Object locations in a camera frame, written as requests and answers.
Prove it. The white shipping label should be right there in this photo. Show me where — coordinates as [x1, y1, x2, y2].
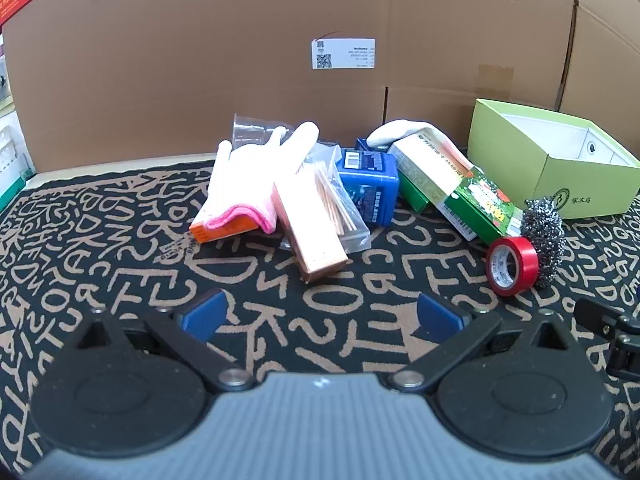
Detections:
[311, 37, 377, 71]

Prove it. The long copper box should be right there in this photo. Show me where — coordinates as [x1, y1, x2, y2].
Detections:
[272, 170, 349, 284]

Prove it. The steel wool scrubber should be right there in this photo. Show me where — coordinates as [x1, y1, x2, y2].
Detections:
[519, 198, 567, 289]

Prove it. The clear plastic cup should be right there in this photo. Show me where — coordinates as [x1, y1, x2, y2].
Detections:
[232, 113, 297, 154]

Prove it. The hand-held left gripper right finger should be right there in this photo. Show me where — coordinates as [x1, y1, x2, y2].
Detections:
[387, 292, 576, 395]

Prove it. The clear bag of toothpicks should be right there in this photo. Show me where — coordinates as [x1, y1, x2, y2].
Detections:
[280, 142, 372, 254]

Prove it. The white glove with pink cuff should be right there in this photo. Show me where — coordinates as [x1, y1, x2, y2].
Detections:
[202, 122, 321, 235]

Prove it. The blue box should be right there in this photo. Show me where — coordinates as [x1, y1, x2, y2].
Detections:
[337, 138, 401, 226]

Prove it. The orange box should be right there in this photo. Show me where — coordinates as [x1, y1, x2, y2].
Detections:
[189, 207, 262, 245]

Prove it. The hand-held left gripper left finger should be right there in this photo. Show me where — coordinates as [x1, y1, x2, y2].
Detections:
[75, 288, 255, 395]

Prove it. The green storage box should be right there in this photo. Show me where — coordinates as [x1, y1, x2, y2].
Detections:
[467, 98, 640, 220]

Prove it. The black letter-printed mat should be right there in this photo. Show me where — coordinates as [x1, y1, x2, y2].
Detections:
[0, 159, 640, 480]

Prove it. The red tape roll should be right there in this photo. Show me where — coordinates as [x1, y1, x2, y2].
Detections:
[485, 236, 540, 297]

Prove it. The long green printed box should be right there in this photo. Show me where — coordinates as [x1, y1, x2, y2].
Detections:
[387, 129, 524, 247]

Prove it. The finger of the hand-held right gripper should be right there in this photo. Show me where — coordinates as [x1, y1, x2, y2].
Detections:
[574, 297, 640, 378]

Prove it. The large brown cardboard box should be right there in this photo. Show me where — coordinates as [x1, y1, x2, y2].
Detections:
[1, 0, 581, 173]

